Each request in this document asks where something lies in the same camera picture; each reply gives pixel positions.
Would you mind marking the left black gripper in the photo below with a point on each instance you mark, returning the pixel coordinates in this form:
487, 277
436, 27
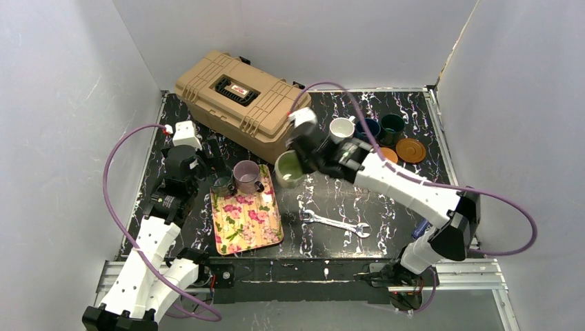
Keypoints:
206, 161

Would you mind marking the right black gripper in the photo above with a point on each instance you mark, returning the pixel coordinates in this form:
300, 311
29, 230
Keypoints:
306, 152

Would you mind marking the lilac mug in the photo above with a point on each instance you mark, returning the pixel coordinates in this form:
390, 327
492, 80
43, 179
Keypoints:
248, 177

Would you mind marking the pale green mug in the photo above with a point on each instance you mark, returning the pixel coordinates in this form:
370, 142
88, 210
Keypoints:
288, 170

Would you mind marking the white mug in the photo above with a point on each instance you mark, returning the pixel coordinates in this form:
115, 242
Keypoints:
341, 128

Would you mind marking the navy blue mug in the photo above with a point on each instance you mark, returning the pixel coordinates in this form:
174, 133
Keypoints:
360, 130

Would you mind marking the dark teal mug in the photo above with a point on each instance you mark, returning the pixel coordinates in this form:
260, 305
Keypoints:
392, 127

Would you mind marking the ringed orange wooden coaster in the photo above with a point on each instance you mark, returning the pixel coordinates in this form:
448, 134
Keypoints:
410, 150

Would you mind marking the dark grey mug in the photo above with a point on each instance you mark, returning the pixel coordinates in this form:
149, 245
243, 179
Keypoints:
223, 186

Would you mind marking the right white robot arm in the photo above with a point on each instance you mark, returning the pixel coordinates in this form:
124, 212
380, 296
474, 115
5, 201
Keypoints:
451, 214

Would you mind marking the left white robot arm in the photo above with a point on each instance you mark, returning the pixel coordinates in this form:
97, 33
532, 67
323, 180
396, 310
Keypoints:
141, 294

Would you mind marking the floral serving tray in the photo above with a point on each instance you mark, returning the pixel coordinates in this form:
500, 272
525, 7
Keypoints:
247, 221

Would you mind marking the silver double-ended wrench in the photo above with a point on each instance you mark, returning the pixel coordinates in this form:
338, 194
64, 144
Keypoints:
360, 229

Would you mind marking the tan plastic toolbox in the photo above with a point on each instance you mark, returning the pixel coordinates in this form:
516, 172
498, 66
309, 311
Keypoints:
245, 104

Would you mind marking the yellow blue screwdriver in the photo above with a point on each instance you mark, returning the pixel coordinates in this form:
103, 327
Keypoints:
420, 229

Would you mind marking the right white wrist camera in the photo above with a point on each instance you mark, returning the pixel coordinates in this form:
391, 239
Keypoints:
302, 116

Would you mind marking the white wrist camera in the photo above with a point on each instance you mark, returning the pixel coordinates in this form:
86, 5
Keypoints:
183, 133
302, 116

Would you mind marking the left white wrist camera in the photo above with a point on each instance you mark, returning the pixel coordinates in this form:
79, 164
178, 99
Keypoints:
183, 133

